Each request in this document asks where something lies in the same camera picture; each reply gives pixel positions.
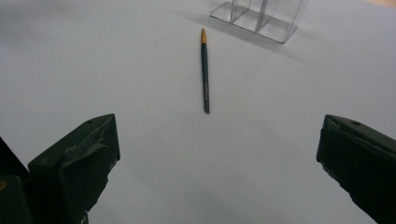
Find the clear acrylic pen holder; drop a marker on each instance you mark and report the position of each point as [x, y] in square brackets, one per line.
[258, 18]

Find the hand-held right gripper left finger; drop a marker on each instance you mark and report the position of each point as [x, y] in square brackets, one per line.
[77, 168]

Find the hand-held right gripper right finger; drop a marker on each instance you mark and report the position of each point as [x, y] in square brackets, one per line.
[361, 158]

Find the wooden table edge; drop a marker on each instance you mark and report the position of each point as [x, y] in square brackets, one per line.
[381, 2]

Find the dark green pen gold cap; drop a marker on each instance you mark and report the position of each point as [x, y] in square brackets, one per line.
[205, 74]

